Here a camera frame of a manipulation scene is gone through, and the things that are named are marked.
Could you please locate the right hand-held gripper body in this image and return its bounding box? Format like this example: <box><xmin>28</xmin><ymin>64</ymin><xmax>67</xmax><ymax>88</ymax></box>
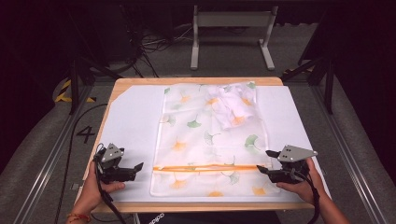
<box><xmin>267</xmin><ymin>145</ymin><xmax>318</xmax><ymax>184</ymax></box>

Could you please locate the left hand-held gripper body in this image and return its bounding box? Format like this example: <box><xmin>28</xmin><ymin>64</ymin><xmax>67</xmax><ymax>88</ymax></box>
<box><xmin>93</xmin><ymin>143</ymin><xmax>138</xmax><ymax>185</ymax></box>

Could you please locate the leaf print mesh laundry bag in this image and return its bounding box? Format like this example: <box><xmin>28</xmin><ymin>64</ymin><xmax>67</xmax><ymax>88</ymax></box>
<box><xmin>149</xmin><ymin>80</ymin><xmax>281</xmax><ymax>198</ymax></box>

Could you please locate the person's left hand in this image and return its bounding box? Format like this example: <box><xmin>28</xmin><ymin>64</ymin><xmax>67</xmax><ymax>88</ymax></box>
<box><xmin>77</xmin><ymin>161</ymin><xmax>126</xmax><ymax>213</ymax></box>

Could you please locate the person's right hand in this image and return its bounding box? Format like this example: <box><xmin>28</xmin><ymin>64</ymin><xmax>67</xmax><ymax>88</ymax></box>
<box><xmin>276</xmin><ymin>157</ymin><xmax>327</xmax><ymax>205</ymax></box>

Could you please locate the white table sheet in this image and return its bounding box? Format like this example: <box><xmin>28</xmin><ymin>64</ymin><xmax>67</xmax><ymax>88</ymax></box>
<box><xmin>95</xmin><ymin>84</ymin><xmax>332</xmax><ymax>203</ymax></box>

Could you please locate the white garment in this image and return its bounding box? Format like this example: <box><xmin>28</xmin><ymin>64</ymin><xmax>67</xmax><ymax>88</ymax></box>
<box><xmin>205</xmin><ymin>84</ymin><xmax>256</xmax><ymax>132</ymax></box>

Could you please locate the person's dark clothing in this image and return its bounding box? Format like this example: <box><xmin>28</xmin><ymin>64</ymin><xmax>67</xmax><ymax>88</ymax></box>
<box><xmin>135</xmin><ymin>210</ymin><xmax>282</xmax><ymax>224</ymax></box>

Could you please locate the black metal stand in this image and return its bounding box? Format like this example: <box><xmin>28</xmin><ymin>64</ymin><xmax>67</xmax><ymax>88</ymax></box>
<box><xmin>65</xmin><ymin>54</ymin><xmax>123</xmax><ymax>117</ymax></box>
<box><xmin>280</xmin><ymin>54</ymin><xmax>336</xmax><ymax>116</ymax></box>

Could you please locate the yellow black hazard tape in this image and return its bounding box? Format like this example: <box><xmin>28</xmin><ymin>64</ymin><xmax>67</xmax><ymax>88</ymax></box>
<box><xmin>53</xmin><ymin>78</ymin><xmax>97</xmax><ymax>104</ymax></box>

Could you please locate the white metal stand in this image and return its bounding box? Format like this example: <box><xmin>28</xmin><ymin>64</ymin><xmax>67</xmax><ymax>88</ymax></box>
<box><xmin>190</xmin><ymin>5</ymin><xmax>279</xmax><ymax>72</ymax></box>

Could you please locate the left hand-held gripper cable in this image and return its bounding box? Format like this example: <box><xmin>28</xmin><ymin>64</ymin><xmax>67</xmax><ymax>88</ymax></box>
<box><xmin>92</xmin><ymin>143</ymin><xmax>128</xmax><ymax>224</ymax></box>

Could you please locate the hand-held gripper cable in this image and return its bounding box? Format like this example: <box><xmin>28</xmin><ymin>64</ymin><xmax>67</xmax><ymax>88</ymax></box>
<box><xmin>293</xmin><ymin>170</ymin><xmax>322</xmax><ymax>224</ymax></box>
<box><xmin>92</xmin><ymin>143</ymin><xmax>128</xmax><ymax>224</ymax></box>

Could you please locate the right hand-held gripper cable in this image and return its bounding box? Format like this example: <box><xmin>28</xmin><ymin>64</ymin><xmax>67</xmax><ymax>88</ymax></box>
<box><xmin>293</xmin><ymin>170</ymin><xmax>322</xmax><ymax>224</ymax></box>

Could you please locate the long black floor cable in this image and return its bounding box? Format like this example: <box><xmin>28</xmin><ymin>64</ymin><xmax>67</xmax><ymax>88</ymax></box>
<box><xmin>53</xmin><ymin>103</ymin><xmax>109</xmax><ymax>224</ymax></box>

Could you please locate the aluminium floor rail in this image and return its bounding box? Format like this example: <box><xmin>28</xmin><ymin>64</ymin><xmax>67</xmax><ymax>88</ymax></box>
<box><xmin>310</xmin><ymin>84</ymin><xmax>389</xmax><ymax>224</ymax></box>
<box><xmin>12</xmin><ymin>84</ymin><xmax>95</xmax><ymax>224</ymax></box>

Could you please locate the red string bracelet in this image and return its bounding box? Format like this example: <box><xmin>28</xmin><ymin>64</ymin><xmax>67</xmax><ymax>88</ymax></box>
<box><xmin>65</xmin><ymin>212</ymin><xmax>92</xmax><ymax>224</ymax></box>

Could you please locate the bundle of floor cables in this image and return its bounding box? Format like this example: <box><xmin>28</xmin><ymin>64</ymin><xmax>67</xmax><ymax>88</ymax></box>
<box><xmin>132</xmin><ymin>24</ymin><xmax>194</xmax><ymax>79</ymax></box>

